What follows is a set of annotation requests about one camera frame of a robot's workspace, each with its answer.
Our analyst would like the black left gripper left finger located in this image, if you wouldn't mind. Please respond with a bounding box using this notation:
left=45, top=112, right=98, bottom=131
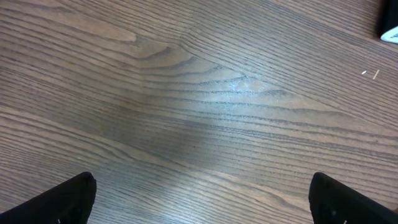
left=1, top=172, right=96, bottom=224

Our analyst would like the white barcode scanner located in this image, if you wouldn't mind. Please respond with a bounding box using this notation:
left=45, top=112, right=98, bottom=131
left=377, top=0, right=397, bottom=44

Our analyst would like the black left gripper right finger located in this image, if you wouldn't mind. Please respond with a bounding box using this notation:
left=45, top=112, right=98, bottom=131
left=308, top=172, right=397, bottom=224

